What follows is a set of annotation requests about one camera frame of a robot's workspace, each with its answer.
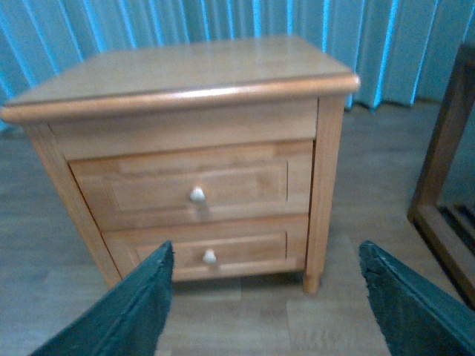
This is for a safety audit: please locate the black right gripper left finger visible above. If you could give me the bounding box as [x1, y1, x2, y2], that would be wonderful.
[33, 241, 174, 355]

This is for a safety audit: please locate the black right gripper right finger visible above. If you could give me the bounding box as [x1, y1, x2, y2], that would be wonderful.
[358, 241, 474, 355]

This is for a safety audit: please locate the wooden drawer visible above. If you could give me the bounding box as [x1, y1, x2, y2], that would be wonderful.
[103, 215, 308, 281]
[71, 140, 313, 232]

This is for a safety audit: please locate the light wooden nightstand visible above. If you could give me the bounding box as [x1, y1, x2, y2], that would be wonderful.
[1, 36, 361, 294]

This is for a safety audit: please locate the pale blue pleated curtain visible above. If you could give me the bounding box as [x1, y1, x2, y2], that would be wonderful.
[1, 1, 474, 109]

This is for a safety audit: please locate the dark wooden chair frame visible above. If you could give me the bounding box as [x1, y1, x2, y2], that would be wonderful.
[407, 42, 474, 308]

